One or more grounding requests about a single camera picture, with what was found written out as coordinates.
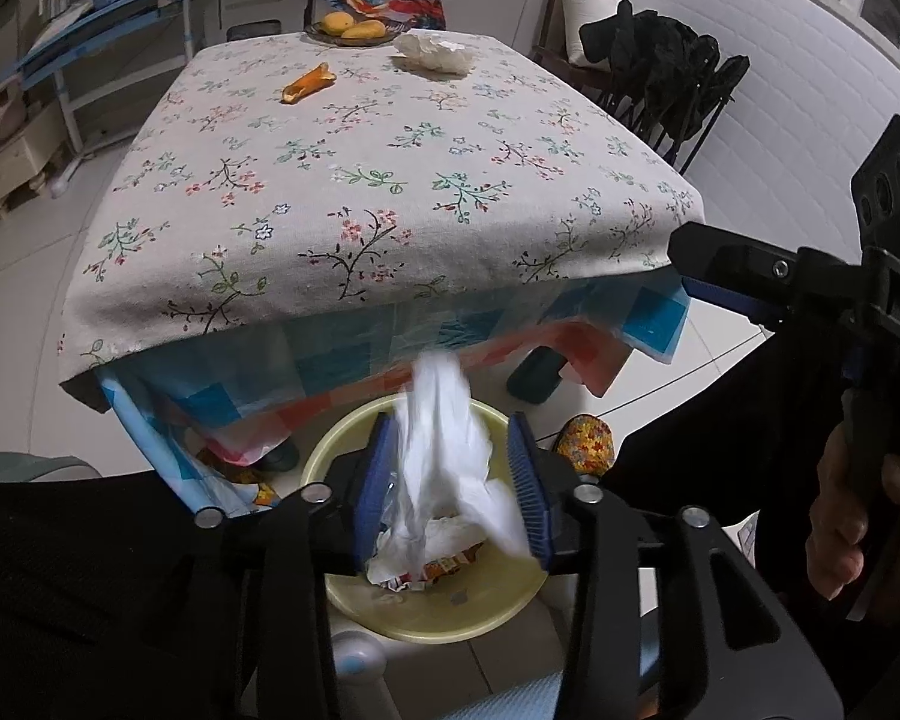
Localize white floor appliance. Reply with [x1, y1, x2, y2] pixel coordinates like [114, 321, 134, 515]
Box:
[214, 0, 323, 42]

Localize grey-green stool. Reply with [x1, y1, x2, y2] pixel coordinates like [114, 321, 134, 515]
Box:
[0, 452, 102, 485]

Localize person's right hand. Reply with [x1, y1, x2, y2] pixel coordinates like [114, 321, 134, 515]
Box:
[806, 424, 900, 599]

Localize orange peel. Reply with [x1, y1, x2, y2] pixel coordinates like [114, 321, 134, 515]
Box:
[281, 64, 337, 104]

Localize person's leg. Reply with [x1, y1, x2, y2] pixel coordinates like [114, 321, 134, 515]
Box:
[611, 319, 900, 720]
[0, 457, 331, 720]

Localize red snack wrapper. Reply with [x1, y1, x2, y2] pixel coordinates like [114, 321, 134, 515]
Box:
[420, 540, 488, 578]

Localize floral tablecloth table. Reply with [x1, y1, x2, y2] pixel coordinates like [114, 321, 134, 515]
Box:
[58, 30, 706, 415]

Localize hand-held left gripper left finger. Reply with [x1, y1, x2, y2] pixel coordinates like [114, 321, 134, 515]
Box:
[195, 411, 400, 720]

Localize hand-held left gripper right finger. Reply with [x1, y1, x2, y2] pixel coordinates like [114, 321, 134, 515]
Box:
[506, 412, 845, 720]

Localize yellow plastic basin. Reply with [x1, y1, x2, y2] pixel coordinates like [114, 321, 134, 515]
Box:
[300, 397, 552, 644]

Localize white and blue stool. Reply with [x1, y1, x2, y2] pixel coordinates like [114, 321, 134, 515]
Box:
[330, 600, 661, 720]

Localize wooden chair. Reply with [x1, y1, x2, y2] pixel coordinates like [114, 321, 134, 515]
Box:
[529, 0, 623, 91]

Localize beige jug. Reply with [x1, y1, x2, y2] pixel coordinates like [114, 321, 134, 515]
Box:
[0, 82, 27, 140]

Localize person's left leg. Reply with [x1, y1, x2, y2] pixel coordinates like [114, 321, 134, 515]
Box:
[0, 457, 331, 720]

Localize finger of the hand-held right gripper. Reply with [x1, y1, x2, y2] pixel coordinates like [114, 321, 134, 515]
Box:
[667, 221, 871, 302]
[681, 276, 796, 332]

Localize cream television stand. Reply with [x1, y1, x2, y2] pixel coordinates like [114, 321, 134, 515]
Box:
[0, 101, 68, 233]

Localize blue study desk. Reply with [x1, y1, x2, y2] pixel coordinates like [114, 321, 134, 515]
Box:
[0, 0, 222, 155]

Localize white sack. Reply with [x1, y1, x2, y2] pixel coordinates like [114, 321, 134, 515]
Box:
[559, 0, 623, 68]

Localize person's right leg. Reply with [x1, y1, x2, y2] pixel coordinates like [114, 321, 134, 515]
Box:
[611, 319, 900, 720]

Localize black folding chair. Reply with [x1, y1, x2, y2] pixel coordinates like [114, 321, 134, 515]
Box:
[579, 0, 751, 173]

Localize woven plate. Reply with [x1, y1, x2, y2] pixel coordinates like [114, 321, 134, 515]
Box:
[305, 15, 407, 47]

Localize white tissue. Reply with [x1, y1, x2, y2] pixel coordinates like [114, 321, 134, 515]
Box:
[366, 351, 530, 586]
[394, 28, 477, 77]

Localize white papers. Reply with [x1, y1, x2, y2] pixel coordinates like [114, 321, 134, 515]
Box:
[26, 4, 91, 42]

